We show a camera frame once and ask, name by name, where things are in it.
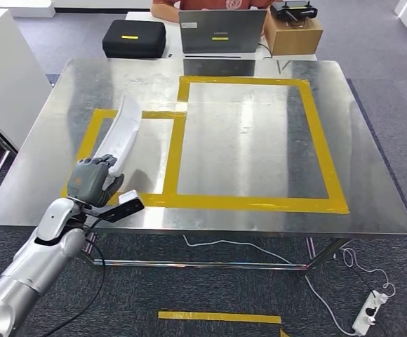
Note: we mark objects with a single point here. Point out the steel workbench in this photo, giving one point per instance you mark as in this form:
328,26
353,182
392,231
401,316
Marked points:
241,139

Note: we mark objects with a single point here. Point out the small yellow tape square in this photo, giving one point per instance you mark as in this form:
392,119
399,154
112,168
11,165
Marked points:
174,158

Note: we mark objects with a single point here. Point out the white power strip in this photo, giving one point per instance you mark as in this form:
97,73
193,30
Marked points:
368,314

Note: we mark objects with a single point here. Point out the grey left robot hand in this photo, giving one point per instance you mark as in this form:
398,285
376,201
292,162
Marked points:
88,183

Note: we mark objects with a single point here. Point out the person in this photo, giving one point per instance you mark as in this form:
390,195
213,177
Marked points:
207,3

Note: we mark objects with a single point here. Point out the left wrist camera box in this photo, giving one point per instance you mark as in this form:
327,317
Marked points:
128,204

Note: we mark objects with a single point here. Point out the grey laptop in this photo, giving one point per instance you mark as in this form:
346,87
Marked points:
221,25

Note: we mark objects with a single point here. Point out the white curved plastic part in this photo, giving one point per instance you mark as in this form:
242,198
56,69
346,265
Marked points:
122,132

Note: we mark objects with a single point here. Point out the black zip case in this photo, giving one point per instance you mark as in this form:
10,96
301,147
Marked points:
133,46

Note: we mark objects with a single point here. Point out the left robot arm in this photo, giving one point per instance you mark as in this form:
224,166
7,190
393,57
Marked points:
38,265

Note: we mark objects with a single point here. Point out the cardboard box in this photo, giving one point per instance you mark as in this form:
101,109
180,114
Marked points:
294,39

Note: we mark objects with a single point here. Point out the white low cabinet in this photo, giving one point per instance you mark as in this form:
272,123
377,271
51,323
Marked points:
14,7

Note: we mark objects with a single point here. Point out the yellow floor tape strip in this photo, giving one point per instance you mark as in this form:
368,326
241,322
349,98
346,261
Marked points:
221,317
283,333

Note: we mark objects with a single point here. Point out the black handheld controller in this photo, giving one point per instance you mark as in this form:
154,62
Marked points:
293,10

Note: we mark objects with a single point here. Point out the white table with steel legs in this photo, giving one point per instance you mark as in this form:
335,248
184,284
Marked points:
7,69

